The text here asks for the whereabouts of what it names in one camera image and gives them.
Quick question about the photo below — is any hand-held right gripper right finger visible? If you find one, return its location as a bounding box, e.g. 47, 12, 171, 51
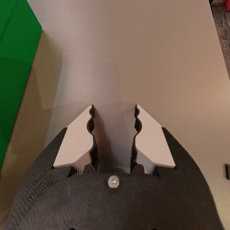
130, 105, 176, 174

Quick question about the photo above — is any green plastic bin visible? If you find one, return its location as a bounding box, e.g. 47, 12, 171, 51
0, 0, 43, 172

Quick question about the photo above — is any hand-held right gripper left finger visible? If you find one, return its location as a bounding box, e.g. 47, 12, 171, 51
53, 105, 99, 171

